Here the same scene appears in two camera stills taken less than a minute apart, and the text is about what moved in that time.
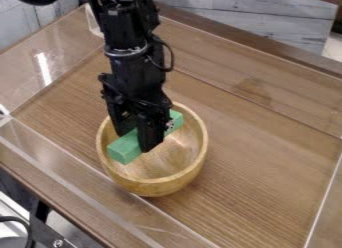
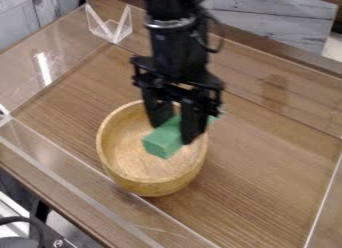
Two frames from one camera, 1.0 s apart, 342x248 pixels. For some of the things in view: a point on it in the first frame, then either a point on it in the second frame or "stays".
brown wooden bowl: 167,169 stays
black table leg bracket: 43,235 stays
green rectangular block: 126,146 to 165,139
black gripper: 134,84 to 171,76
